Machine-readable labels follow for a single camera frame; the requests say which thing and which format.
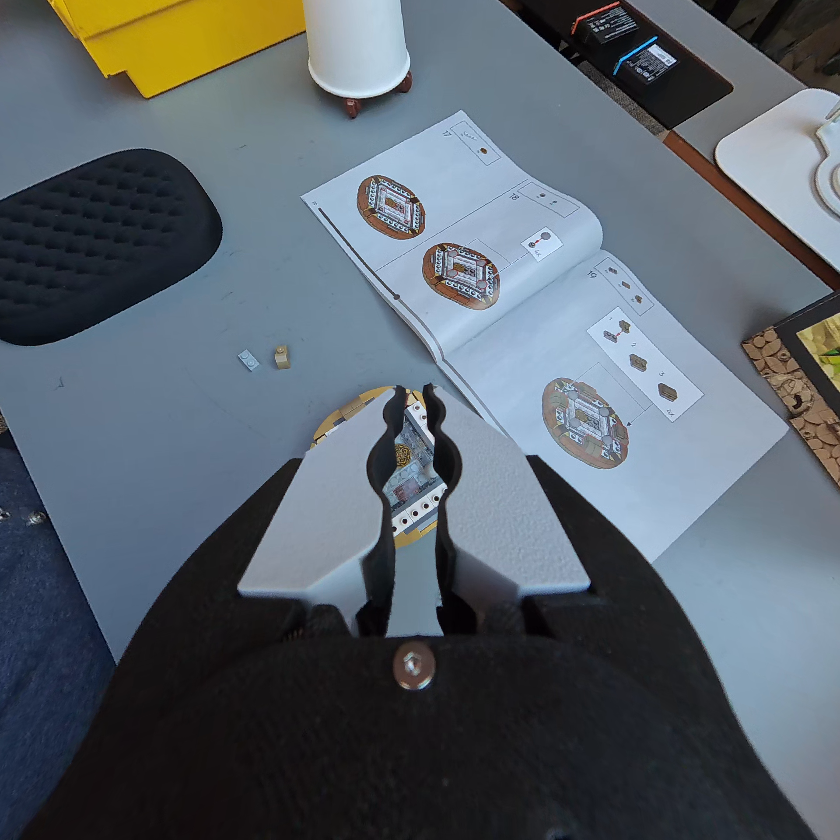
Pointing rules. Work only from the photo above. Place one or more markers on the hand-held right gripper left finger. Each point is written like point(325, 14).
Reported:
point(315, 525)

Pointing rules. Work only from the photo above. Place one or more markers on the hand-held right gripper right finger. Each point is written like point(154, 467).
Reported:
point(512, 525)

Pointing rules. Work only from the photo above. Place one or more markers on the round lego base build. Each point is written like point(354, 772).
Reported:
point(410, 485)

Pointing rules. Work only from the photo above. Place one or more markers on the small tan lego brick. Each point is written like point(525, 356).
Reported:
point(282, 359)

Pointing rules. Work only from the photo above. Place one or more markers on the small grey lego plate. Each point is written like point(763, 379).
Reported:
point(249, 360)

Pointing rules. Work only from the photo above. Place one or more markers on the lego instruction booklet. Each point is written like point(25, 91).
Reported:
point(525, 315)

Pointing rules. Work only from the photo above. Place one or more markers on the black lego set box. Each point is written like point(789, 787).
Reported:
point(774, 367)

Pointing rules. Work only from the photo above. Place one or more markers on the brown lego piece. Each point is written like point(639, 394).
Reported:
point(354, 107)

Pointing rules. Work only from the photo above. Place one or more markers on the person's blue jeans leg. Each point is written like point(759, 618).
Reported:
point(39, 656)

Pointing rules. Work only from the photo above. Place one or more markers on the black textured wrist rest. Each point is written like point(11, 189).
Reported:
point(98, 249)

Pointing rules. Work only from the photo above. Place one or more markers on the white document stand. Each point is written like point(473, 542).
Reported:
point(768, 157)

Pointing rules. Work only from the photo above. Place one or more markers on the black tray with batteries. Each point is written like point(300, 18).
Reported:
point(695, 92)

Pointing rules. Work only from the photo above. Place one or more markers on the white paper cup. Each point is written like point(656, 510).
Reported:
point(358, 46)

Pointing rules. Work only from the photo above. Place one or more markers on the black battery blue stripe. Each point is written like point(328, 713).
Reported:
point(646, 62)

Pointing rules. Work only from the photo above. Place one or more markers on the yellow plastic storage bin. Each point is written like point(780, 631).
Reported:
point(164, 39)

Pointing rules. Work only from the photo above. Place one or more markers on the black battery orange stripe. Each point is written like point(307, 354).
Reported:
point(604, 23)

